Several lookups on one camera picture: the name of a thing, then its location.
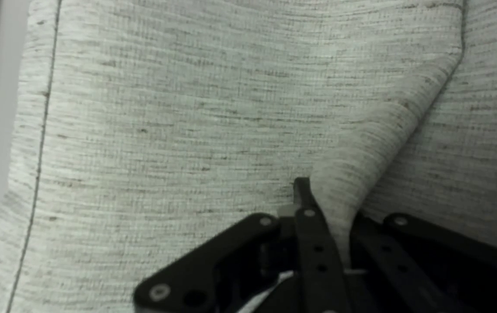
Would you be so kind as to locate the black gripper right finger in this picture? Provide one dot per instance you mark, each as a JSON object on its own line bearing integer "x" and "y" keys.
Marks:
{"x": 423, "y": 272}

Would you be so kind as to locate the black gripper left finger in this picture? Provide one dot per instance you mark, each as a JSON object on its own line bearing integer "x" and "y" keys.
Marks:
{"x": 312, "y": 261}

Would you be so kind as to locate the grey woven fabric curtain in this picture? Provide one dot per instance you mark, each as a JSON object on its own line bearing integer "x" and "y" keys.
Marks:
{"x": 202, "y": 115}

